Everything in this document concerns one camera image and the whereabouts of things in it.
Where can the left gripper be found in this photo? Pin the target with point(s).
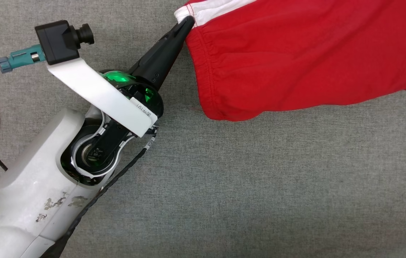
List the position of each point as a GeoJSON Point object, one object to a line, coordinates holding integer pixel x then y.
{"type": "Point", "coordinates": [116, 77]}

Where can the red shorts white trim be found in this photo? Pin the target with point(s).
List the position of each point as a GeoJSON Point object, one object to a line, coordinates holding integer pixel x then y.
{"type": "Point", "coordinates": [296, 53]}

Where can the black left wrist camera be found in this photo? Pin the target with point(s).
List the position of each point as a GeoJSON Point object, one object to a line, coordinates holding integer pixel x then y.
{"type": "Point", "coordinates": [56, 41]}

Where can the teal left camera connector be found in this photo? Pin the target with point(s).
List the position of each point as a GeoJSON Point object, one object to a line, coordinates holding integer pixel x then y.
{"type": "Point", "coordinates": [23, 57]}

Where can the white grey left arm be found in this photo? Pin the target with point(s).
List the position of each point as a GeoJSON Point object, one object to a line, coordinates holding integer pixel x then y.
{"type": "Point", "coordinates": [27, 186]}

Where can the white left camera bracket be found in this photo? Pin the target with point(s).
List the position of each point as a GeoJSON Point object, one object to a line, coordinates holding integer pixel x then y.
{"type": "Point", "coordinates": [99, 93]}

